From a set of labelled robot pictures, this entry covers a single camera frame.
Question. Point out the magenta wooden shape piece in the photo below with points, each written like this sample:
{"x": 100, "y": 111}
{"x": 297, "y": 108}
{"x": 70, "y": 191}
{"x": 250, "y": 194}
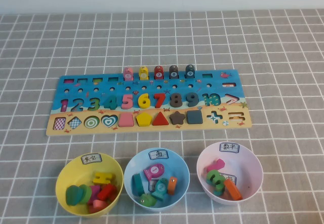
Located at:
{"x": 95, "y": 191}

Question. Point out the yellow wooden number six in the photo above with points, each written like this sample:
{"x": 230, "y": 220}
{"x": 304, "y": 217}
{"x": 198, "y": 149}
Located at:
{"x": 140, "y": 102}

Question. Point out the teal wooden number four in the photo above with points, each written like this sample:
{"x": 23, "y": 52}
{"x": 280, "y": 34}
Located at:
{"x": 112, "y": 105}

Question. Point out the dark green wooden heart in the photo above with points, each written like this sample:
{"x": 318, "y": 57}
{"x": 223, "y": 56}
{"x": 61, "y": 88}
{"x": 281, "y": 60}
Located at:
{"x": 73, "y": 195}

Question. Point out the dark blue wooden square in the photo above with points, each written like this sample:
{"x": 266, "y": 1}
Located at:
{"x": 195, "y": 117}

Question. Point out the brown fish peg eight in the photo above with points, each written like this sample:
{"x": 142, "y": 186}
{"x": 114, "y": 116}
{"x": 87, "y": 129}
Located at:
{"x": 174, "y": 73}

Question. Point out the dark blue wooden number nine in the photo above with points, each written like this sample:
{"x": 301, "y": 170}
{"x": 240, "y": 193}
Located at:
{"x": 196, "y": 98}

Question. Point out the yellow wooden pentagon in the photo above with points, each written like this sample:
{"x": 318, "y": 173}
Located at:
{"x": 144, "y": 119}

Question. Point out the orange wooden number piece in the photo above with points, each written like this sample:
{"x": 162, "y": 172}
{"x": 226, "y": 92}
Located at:
{"x": 233, "y": 189}

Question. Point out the blue plastic bowl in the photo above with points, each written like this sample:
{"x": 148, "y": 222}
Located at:
{"x": 177, "y": 165}

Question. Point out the brown wooden star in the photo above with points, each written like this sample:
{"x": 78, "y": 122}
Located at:
{"x": 177, "y": 117}

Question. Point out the salmon pink wooden piece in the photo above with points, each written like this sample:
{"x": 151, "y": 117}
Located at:
{"x": 98, "y": 205}

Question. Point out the yellow wooden symbol piece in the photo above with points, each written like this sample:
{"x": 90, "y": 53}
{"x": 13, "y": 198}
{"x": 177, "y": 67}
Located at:
{"x": 101, "y": 177}

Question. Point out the dark teal fish peg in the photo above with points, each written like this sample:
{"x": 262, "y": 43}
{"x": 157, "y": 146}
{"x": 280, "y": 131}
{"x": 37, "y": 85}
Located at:
{"x": 138, "y": 184}

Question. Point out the red wooden number seven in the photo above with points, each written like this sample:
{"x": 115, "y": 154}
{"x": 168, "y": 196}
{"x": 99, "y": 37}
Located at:
{"x": 160, "y": 96}

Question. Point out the magenta wooden number one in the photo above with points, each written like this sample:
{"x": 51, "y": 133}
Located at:
{"x": 218, "y": 164}

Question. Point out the pink wooden trapezoid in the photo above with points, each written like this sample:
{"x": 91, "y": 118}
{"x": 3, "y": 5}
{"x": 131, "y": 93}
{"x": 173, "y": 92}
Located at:
{"x": 126, "y": 120}

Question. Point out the pink plastic bowl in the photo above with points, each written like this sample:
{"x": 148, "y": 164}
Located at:
{"x": 250, "y": 168}

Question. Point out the yellow plastic bowl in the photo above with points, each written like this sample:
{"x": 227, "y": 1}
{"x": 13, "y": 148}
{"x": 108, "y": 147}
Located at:
{"x": 73, "y": 173}

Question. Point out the brown wooden number eight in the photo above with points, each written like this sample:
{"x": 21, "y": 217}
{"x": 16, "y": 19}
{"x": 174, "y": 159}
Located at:
{"x": 176, "y": 99}

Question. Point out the red wooden triangle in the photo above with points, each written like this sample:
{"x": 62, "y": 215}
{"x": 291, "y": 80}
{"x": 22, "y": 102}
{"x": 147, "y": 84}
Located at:
{"x": 160, "y": 120}

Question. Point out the red fish peg seven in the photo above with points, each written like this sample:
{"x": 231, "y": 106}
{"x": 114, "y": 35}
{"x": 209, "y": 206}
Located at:
{"x": 159, "y": 73}

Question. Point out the magenta fish peg one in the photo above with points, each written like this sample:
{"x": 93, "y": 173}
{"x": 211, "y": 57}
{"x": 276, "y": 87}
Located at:
{"x": 154, "y": 170}

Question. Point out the pink wooden number five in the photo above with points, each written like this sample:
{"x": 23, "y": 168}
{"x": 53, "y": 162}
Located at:
{"x": 126, "y": 107}

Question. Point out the green fish peg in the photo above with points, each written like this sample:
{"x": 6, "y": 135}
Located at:
{"x": 146, "y": 200}

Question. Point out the yellow fish peg six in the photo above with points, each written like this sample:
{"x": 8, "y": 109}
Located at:
{"x": 143, "y": 74}

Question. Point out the orange fish peg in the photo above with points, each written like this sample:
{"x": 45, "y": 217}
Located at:
{"x": 172, "y": 186}

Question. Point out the ocean themed wooden puzzle board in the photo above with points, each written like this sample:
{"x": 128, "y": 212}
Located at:
{"x": 217, "y": 82}

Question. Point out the teal fish peg two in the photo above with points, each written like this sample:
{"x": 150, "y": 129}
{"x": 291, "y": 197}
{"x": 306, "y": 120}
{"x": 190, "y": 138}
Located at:
{"x": 160, "y": 188}

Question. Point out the red wooden symbol piece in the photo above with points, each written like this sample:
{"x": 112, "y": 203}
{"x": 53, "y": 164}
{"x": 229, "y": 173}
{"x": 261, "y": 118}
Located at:
{"x": 106, "y": 192}

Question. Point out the dark blue fish peg nine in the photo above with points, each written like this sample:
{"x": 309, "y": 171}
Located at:
{"x": 190, "y": 72}

